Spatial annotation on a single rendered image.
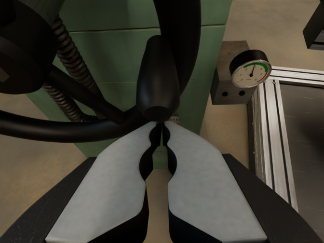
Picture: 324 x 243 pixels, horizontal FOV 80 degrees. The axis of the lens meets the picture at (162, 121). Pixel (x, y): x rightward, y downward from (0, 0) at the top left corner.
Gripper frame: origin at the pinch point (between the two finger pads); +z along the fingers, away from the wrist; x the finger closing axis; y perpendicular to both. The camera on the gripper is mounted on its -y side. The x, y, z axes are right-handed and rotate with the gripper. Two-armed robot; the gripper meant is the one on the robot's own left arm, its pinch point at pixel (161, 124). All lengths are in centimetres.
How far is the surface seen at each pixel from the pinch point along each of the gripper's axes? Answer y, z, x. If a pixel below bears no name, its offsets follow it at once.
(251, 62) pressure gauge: 0.6, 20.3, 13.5
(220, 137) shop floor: 49, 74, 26
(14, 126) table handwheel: 4.6, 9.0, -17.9
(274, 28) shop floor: 4, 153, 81
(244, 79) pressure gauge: 3.9, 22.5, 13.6
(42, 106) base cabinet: 12.6, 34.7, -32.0
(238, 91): 8.1, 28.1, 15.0
